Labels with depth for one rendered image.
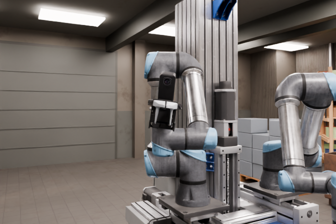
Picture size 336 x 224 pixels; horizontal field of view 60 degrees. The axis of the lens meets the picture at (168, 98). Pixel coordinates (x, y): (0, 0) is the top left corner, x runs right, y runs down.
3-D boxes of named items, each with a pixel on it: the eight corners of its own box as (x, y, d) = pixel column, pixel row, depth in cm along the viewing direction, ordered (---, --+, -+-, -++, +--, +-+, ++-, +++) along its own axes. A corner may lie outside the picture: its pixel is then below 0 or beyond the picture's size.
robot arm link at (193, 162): (208, 181, 120) (208, 148, 120) (176, 182, 119) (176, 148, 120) (204, 174, 132) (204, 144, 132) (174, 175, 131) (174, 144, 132)
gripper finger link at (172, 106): (175, 128, 68) (173, 125, 78) (179, 103, 69) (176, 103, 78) (162, 126, 68) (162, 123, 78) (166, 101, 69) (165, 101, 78)
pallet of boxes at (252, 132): (237, 180, 563) (236, 118, 566) (268, 175, 600) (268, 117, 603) (288, 198, 455) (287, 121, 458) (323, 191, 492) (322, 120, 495)
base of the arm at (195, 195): (169, 198, 128) (169, 176, 129) (197, 194, 136) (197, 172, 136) (186, 209, 115) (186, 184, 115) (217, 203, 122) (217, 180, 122)
